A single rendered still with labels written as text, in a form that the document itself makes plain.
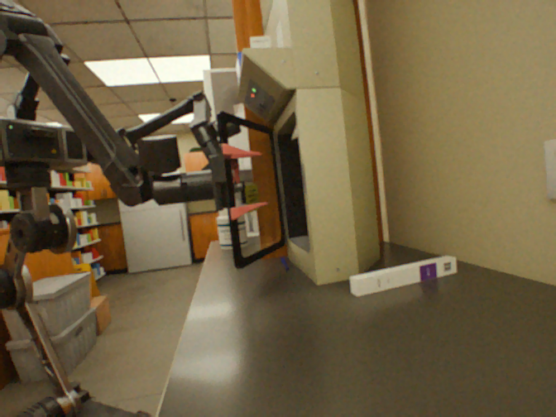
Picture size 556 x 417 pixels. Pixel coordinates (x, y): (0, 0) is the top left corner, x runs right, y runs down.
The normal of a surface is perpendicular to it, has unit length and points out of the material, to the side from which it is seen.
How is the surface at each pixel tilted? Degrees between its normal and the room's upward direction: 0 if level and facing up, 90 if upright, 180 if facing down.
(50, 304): 96
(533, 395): 0
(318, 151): 90
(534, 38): 90
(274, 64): 90
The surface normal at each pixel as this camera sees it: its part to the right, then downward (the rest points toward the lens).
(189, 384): -0.11, -0.99
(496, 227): -0.98, 0.12
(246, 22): 0.18, 0.04
